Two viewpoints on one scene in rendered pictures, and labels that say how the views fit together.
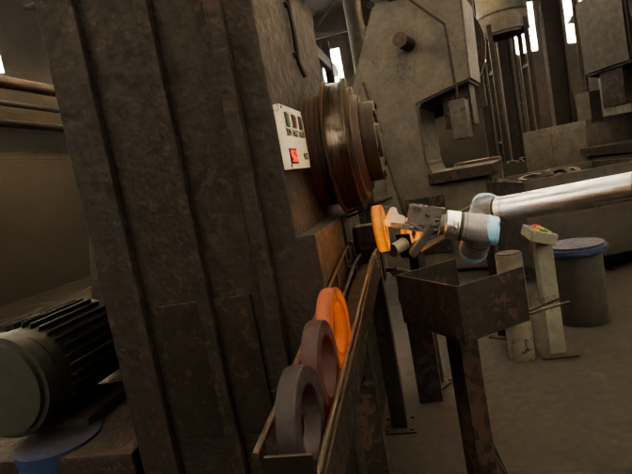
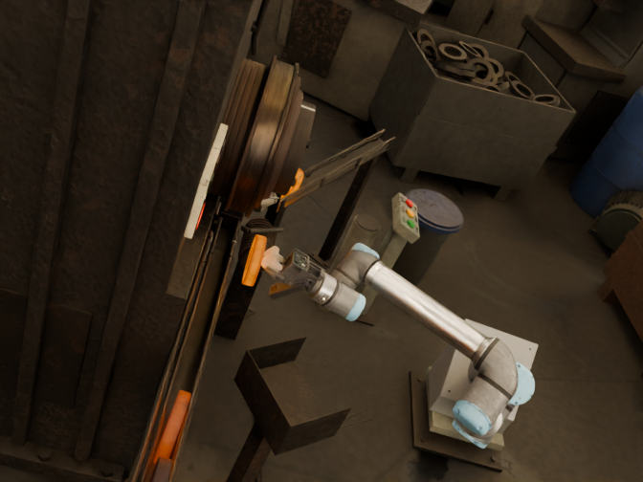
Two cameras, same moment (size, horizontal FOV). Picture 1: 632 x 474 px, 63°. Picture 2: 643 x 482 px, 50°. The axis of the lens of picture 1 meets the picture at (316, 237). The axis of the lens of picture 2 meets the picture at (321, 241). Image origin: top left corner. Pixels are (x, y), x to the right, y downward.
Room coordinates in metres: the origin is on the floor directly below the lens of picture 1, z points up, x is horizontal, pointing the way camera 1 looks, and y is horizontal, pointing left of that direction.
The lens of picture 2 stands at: (0.16, 0.30, 2.14)
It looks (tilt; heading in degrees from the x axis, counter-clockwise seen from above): 36 degrees down; 335
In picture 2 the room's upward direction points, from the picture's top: 25 degrees clockwise
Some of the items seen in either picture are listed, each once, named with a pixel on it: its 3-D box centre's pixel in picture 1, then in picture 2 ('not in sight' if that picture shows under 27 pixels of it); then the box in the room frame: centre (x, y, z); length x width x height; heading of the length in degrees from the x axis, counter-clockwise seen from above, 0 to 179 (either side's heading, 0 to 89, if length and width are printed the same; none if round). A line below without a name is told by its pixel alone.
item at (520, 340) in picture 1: (514, 306); (345, 265); (2.36, -0.87, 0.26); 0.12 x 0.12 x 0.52
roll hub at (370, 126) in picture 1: (373, 140); (293, 148); (1.84, -0.26, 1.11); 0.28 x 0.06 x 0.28; 167
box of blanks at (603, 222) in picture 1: (566, 214); (459, 110); (3.96, -1.97, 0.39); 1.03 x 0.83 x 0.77; 92
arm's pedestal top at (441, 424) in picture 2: not in sight; (463, 407); (1.74, -1.36, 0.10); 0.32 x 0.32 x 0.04; 77
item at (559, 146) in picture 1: (576, 175); (507, 27); (5.45, -2.87, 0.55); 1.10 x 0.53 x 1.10; 7
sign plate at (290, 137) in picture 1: (293, 138); (207, 179); (1.55, 0.01, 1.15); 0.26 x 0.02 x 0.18; 167
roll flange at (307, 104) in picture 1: (324, 150); (234, 128); (1.88, -0.09, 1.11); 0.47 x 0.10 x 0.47; 167
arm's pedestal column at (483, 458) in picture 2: not in sight; (456, 415); (1.74, -1.36, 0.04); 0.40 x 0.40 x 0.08; 77
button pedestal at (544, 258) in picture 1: (547, 289); (383, 262); (2.36, -1.04, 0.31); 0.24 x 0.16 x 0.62; 167
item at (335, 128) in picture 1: (347, 146); (261, 138); (1.86, -0.17, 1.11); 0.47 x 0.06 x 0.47; 167
